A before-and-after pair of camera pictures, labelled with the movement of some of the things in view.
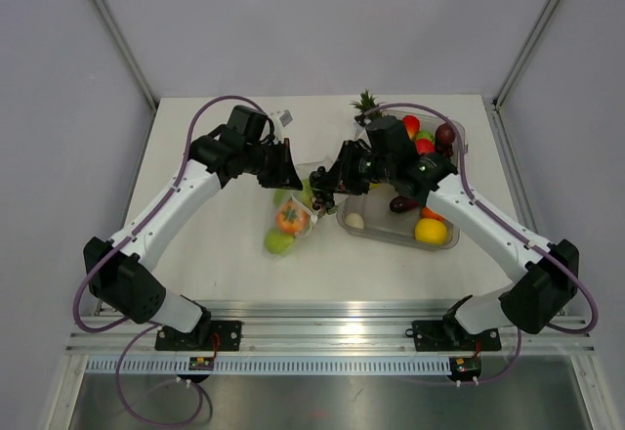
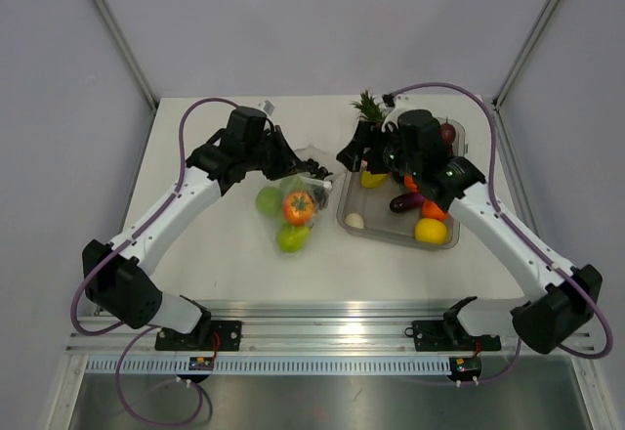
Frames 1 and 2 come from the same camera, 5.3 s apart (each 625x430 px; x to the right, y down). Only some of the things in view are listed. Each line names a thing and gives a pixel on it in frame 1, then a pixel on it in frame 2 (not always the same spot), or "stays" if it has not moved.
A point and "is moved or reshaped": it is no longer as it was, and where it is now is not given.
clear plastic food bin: [386, 216] stays
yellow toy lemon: [431, 231] stays
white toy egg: [355, 220] stays
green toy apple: [278, 196] is moved or reshaped
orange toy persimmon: [291, 218] is moved or reshaped
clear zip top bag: [296, 211] is moved or reshaped
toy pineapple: [366, 104] stays
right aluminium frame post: [497, 118] stays
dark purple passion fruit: [444, 134] stays
